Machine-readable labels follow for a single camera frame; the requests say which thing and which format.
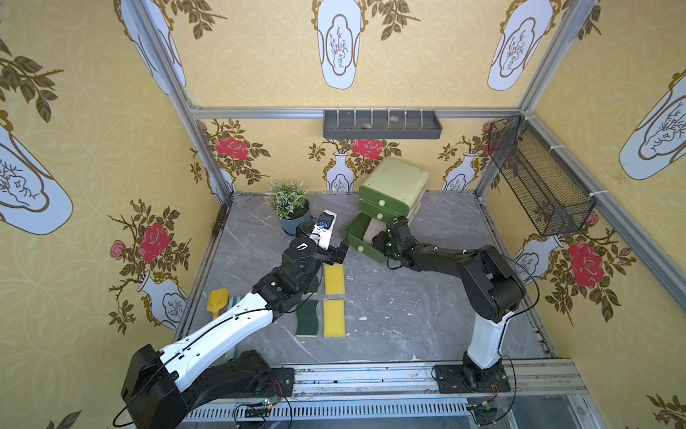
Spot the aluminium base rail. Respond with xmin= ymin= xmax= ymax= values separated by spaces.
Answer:
xmin=144 ymin=358 xmax=591 ymax=429

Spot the green bottom drawer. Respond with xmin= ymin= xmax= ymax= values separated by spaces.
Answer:
xmin=345 ymin=212 xmax=397 ymax=264

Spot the potted green plant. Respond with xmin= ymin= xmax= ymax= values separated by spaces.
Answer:
xmin=264 ymin=182 xmax=310 ymax=236

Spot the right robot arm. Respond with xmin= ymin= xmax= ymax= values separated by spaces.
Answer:
xmin=373 ymin=217 xmax=525 ymax=394

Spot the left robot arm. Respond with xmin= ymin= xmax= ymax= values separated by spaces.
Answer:
xmin=121 ymin=237 xmax=348 ymax=428

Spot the pink foam sponge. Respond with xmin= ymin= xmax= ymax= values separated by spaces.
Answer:
xmin=363 ymin=218 xmax=387 ymax=245

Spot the grey wall shelf tray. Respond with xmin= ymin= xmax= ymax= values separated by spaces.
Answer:
xmin=323 ymin=108 xmax=443 ymax=140

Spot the yellow foam sponge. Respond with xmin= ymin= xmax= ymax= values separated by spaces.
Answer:
xmin=324 ymin=264 xmax=346 ymax=295
xmin=323 ymin=300 xmax=347 ymax=338

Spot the green drawer cabinet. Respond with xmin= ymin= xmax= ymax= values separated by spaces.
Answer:
xmin=360 ymin=158 xmax=430 ymax=221

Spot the black wire mesh basket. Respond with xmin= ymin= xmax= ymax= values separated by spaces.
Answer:
xmin=486 ymin=116 xmax=596 ymax=236

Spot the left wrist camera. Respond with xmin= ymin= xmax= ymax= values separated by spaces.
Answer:
xmin=309 ymin=210 xmax=337 ymax=250

